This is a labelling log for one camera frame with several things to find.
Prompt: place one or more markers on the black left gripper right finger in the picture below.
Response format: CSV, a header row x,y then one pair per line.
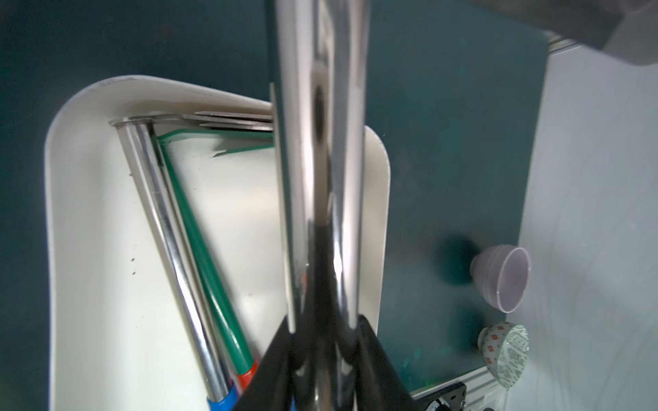
x,y
378,387

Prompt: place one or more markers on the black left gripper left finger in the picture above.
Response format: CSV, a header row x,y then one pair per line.
x,y
271,387

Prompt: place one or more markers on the steel hoe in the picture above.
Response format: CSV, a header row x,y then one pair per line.
x,y
318,65
232,121
153,182

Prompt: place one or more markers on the white storage tray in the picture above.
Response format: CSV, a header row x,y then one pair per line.
x,y
118,341

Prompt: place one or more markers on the green patterned bowl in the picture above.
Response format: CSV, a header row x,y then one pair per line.
x,y
505,350

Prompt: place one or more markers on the purple bowl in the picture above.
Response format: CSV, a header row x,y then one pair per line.
x,y
501,276

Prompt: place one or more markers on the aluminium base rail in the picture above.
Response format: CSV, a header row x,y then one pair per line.
x,y
474,391

